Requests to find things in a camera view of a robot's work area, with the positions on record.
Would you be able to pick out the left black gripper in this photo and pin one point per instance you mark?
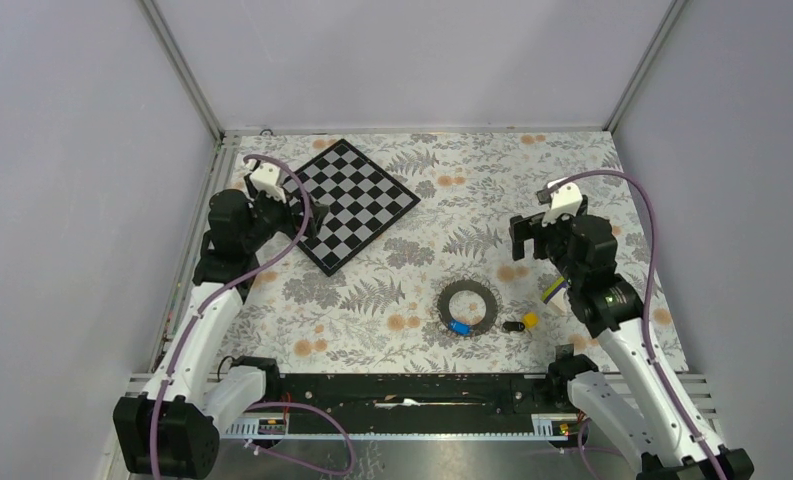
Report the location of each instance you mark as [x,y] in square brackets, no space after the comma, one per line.
[293,220]

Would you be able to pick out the white cable duct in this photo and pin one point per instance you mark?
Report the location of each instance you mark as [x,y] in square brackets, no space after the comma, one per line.
[400,426]

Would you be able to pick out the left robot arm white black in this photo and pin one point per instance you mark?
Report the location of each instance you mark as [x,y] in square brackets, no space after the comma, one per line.
[173,426]

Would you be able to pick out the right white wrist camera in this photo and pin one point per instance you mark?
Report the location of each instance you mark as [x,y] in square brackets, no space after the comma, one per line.
[563,199]

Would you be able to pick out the black white chessboard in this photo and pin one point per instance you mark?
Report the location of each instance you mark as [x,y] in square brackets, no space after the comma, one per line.
[363,200]

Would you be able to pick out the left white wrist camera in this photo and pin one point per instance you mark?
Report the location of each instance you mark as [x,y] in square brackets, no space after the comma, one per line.
[265,177]

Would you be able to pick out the yellow cube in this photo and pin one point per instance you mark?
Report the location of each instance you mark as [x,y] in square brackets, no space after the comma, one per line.
[530,320]

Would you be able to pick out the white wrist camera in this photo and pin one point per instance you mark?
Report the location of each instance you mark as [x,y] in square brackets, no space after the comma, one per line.
[563,199]
[265,177]

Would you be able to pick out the blue key tag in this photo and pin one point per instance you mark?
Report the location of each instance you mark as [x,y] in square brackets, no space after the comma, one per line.
[459,328]

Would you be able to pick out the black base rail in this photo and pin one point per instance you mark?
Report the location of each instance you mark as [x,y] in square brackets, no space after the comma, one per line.
[335,396]

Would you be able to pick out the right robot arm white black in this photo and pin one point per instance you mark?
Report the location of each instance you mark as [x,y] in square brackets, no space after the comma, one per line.
[659,431]

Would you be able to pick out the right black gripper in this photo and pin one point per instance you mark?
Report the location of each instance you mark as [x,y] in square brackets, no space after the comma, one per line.
[525,228]

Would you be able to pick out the floral table mat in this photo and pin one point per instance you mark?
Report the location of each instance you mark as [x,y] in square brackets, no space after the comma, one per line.
[378,313]

